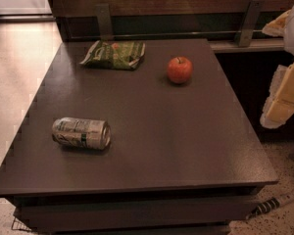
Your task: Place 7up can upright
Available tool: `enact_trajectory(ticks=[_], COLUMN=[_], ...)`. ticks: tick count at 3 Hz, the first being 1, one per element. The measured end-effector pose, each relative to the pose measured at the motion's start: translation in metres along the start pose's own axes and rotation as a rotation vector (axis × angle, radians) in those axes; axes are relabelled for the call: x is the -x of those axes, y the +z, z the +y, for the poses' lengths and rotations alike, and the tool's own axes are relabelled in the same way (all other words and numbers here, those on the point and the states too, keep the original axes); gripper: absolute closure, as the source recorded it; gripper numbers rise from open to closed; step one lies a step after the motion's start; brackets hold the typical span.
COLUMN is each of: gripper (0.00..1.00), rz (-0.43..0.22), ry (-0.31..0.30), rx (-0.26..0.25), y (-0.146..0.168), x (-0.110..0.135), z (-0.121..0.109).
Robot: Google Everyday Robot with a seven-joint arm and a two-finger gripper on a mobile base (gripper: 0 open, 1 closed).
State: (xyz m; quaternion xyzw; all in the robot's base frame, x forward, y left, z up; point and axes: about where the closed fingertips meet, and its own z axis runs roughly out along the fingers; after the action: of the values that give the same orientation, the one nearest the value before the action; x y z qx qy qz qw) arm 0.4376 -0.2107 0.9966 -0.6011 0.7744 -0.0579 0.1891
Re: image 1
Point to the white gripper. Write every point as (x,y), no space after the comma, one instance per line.
(280,106)

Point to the silver green 7up can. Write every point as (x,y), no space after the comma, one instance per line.
(82,133)

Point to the wooden counter ledge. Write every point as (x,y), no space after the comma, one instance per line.
(255,45)

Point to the red apple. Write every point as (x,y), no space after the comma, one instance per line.
(179,70)

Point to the dark grey table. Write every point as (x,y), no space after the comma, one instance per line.
(183,158)

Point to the green chip bag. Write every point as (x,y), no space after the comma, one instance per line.
(124,56)

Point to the right metal bracket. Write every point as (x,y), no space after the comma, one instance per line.
(244,35)

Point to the metal bracket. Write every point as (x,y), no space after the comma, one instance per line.
(244,35)
(104,21)

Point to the left metal bracket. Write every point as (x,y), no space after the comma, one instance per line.
(104,21)

